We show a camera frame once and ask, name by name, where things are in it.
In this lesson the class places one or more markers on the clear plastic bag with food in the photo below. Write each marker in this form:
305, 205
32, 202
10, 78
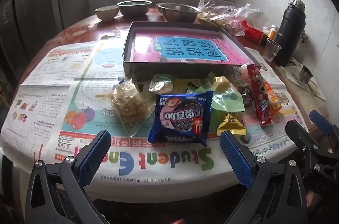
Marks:
225, 14

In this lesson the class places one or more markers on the dark foil snack packet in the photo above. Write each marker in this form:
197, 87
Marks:
246, 96

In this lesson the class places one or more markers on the small ceramic bowl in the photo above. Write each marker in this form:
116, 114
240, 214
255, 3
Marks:
107, 14

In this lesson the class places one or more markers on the pink and blue book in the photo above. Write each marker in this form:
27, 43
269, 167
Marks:
185, 49

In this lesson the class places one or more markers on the orange pill bottle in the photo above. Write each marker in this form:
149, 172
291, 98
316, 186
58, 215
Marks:
272, 33

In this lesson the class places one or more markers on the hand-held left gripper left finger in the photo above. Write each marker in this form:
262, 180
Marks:
94, 157

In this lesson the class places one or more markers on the newspaper sheet with cartoon picture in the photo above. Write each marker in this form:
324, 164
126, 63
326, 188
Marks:
270, 74

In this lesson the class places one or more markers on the orange rice cracker packet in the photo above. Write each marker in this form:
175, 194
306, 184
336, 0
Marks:
274, 96

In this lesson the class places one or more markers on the small metal cup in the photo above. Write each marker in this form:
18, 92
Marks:
306, 75

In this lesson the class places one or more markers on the dark cardboard box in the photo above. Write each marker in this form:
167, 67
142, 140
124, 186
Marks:
143, 70

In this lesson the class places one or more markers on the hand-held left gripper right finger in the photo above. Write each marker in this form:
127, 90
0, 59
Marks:
235, 160

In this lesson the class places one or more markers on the clear brown cake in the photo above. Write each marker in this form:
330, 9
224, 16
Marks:
128, 104

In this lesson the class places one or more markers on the jelly cup with green lid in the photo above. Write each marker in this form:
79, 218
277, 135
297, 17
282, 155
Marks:
160, 83

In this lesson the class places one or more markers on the small green white candy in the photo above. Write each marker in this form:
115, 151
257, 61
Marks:
192, 87

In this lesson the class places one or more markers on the dark grey refrigerator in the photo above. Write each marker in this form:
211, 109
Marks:
31, 1

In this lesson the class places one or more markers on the white crumpled paper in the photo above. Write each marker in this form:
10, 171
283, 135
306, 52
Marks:
294, 75

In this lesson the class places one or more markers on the colourful newspaper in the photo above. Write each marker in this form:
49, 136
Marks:
79, 81

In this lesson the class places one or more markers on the blue cookie packet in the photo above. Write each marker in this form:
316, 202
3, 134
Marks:
180, 118

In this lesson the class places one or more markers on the gold wrapped candy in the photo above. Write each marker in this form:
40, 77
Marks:
221, 83
230, 123

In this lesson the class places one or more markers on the steel bowl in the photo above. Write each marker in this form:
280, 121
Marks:
133, 10
177, 14

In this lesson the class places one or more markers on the clear plastic cup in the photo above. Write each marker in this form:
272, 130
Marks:
271, 50

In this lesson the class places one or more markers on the black thermos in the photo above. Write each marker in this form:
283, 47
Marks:
288, 36

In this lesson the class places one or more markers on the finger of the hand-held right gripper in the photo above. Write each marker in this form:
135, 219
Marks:
299, 134
319, 120

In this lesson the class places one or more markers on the yellow-green candy wrapper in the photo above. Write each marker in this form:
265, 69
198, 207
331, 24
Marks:
206, 86

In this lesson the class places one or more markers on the red tissue box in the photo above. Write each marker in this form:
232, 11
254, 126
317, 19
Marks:
254, 33

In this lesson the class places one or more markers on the light green snack packet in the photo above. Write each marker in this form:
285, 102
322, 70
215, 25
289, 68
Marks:
227, 102

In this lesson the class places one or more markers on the long red snack packet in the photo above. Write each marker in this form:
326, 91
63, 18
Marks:
261, 99

